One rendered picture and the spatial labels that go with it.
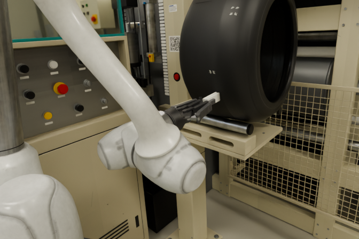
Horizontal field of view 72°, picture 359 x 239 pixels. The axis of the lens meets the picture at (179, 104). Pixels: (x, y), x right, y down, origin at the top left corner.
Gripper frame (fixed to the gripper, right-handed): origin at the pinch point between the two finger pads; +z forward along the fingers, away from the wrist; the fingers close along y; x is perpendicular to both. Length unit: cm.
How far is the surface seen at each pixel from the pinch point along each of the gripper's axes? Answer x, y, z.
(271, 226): 113, 6, 53
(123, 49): -14, 55, 1
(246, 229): 112, 17, 40
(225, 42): -18.7, -3.9, 4.6
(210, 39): -19.6, 1.8, 4.2
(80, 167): 30, 49, -36
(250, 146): 23.5, -6.6, 12.8
